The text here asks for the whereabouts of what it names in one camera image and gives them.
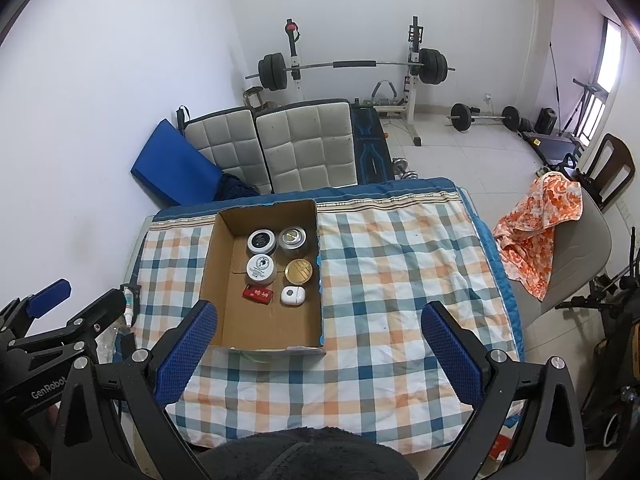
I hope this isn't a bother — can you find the white jar with black lid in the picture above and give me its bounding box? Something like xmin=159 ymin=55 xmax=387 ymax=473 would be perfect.
xmin=247 ymin=229 xmax=277 ymax=256

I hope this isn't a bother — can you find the white barbell rack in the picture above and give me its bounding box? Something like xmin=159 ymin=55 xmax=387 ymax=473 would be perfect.
xmin=285 ymin=16 xmax=427 ymax=148

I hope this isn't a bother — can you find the window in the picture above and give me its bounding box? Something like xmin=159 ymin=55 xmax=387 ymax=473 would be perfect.
xmin=592 ymin=16 xmax=627 ymax=102

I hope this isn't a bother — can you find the grey tufted cushion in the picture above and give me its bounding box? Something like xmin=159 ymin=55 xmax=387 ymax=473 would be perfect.
xmin=184 ymin=107 xmax=273 ymax=196
xmin=255 ymin=100 xmax=358 ymax=195

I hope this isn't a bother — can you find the treadmill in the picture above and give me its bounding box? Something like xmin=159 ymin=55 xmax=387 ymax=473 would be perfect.
xmin=522 ymin=79 xmax=608 ymax=162

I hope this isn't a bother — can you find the wooden chair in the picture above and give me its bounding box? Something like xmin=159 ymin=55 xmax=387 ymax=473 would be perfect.
xmin=580 ymin=133 xmax=637 ymax=211

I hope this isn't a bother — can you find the small red box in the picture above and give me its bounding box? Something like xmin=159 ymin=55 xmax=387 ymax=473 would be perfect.
xmin=242 ymin=285 xmax=274 ymax=306

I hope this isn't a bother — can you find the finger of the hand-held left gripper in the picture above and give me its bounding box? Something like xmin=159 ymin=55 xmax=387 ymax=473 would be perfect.
xmin=0 ymin=278 xmax=71 ymax=342
xmin=9 ymin=288 xmax=129 ymax=363

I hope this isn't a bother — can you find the checkered blanket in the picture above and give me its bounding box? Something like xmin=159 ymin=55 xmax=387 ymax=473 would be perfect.
xmin=132 ymin=176 xmax=526 ymax=453

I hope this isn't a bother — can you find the dark blue cloth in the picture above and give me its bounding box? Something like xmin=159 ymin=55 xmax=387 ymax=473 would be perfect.
xmin=215 ymin=174 xmax=262 ymax=199

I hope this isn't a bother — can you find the gold lidded jar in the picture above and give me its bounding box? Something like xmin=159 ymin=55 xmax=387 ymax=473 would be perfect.
xmin=284 ymin=258 xmax=315 ymax=283

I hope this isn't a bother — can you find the orange floral cloth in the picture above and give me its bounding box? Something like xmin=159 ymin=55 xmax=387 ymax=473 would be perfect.
xmin=492 ymin=171 xmax=584 ymax=302

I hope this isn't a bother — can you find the white jar with portrait label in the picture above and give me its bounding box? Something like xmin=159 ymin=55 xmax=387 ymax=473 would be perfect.
xmin=245 ymin=254 xmax=276 ymax=283

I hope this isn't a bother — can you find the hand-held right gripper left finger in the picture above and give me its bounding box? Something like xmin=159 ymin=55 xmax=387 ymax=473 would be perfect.
xmin=50 ymin=300 xmax=219 ymax=480

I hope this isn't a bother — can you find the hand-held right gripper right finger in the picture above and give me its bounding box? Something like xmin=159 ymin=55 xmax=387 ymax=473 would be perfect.
xmin=421 ymin=301 xmax=586 ymax=480

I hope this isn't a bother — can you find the short barbell with black plates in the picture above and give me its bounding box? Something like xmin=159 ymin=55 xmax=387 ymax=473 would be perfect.
xmin=446 ymin=102 xmax=521 ymax=133

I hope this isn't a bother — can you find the black and blue weight bench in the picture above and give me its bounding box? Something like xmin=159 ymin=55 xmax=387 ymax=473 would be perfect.
xmin=350 ymin=107 xmax=394 ymax=182

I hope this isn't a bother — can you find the cardboard box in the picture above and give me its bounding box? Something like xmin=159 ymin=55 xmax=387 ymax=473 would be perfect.
xmin=199 ymin=199 xmax=327 ymax=356

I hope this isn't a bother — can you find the white tube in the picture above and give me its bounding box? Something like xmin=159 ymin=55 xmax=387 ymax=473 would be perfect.
xmin=125 ymin=285 xmax=142 ymax=329

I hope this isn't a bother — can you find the blue foam mat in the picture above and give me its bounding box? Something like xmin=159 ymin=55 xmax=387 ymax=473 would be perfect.
xmin=131 ymin=119 xmax=223 ymax=206

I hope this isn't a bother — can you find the grey chair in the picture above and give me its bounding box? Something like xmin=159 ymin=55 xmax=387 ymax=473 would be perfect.
xmin=540 ymin=180 xmax=614 ymax=312

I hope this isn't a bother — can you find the chrome dumbbell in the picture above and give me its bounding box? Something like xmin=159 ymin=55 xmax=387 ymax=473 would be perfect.
xmin=392 ymin=157 xmax=419 ymax=181

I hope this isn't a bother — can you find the silver metallic jar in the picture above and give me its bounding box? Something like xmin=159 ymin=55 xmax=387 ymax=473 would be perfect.
xmin=278 ymin=227 xmax=307 ymax=255

